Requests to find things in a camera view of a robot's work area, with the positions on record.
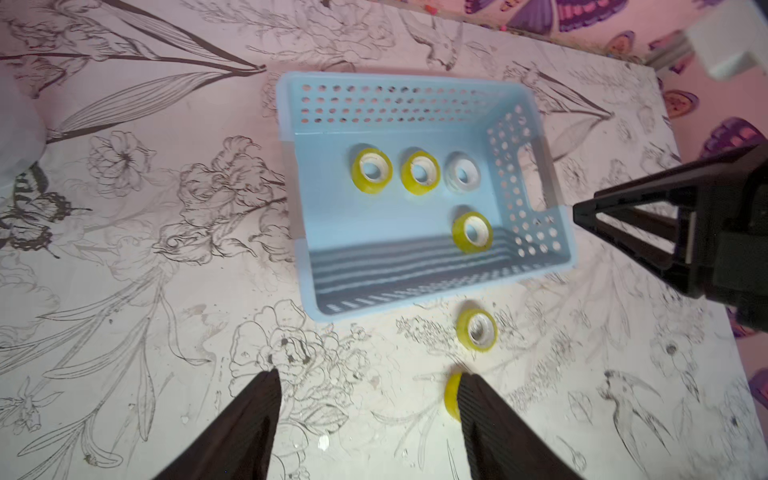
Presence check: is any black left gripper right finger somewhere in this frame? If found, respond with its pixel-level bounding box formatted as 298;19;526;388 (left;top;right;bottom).
457;373;579;479

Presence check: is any yellow tape roll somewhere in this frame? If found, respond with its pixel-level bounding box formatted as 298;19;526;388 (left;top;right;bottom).
351;148;393;194
443;373;463;422
401;150;441;196
452;211;494;254
456;308;498;353

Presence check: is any white transparent tape roll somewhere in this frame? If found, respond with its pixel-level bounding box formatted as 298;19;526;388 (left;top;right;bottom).
445;152;482;194

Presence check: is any yellow tape roll bottom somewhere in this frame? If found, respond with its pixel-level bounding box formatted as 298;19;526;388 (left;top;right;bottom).
443;373;463;422

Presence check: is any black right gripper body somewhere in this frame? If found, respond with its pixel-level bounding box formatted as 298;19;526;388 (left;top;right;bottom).
677;142;767;332

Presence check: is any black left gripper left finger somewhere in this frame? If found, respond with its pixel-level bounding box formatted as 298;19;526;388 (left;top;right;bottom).
157;369;282;479

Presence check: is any light blue perforated storage basket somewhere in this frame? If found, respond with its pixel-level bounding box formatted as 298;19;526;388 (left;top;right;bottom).
276;72;577;322

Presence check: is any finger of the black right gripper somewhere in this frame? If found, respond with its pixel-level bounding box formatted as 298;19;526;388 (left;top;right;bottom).
573;163;720;297

